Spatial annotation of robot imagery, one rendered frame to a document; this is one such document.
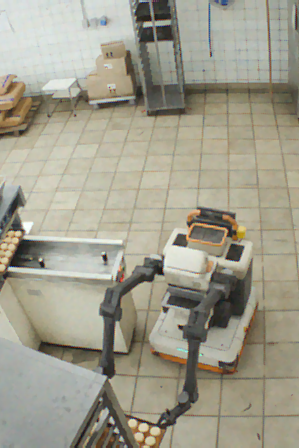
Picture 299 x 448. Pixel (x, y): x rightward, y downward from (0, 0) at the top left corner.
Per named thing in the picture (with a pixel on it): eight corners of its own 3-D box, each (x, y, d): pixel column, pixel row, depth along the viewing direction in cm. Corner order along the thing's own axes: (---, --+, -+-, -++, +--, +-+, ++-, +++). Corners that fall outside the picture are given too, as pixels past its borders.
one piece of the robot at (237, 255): (182, 286, 357) (172, 201, 301) (252, 300, 337) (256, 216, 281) (166, 320, 336) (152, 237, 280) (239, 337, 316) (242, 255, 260)
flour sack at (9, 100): (14, 111, 575) (11, 100, 564) (-14, 115, 580) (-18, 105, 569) (28, 86, 628) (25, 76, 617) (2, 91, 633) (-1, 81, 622)
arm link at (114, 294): (119, 294, 223) (100, 288, 227) (116, 319, 227) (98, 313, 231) (156, 267, 263) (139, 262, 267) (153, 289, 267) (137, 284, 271)
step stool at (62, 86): (88, 101, 646) (82, 73, 615) (76, 117, 615) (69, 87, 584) (60, 101, 658) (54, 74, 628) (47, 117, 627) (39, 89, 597)
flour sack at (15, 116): (21, 127, 595) (18, 117, 585) (-7, 131, 601) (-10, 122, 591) (35, 101, 648) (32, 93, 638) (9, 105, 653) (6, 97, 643)
